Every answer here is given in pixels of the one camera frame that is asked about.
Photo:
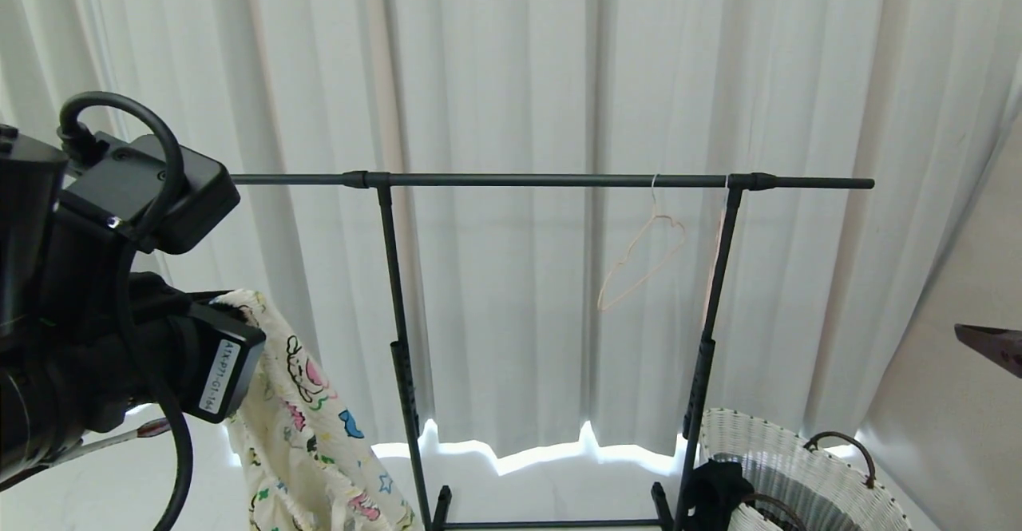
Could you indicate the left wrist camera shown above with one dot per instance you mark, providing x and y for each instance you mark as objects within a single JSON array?
[{"x": 176, "y": 188}]

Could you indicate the black clothes rack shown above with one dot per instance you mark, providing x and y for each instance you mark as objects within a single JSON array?
[{"x": 559, "y": 180}]

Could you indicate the white laundry basket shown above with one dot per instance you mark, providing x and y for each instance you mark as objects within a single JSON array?
[{"x": 798, "y": 467}]

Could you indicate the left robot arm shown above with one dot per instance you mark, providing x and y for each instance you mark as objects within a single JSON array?
[{"x": 32, "y": 403}]

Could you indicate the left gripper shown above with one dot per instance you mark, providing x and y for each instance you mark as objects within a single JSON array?
[{"x": 231, "y": 339}]

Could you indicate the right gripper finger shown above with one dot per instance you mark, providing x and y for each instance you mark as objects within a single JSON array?
[{"x": 998, "y": 343}]

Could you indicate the cream printed garment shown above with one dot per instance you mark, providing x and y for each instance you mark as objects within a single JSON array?
[{"x": 319, "y": 451}]

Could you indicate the white curtain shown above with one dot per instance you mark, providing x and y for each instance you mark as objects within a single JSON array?
[{"x": 495, "y": 60}]

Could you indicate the black garment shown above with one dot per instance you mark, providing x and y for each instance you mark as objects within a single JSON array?
[{"x": 715, "y": 491}]

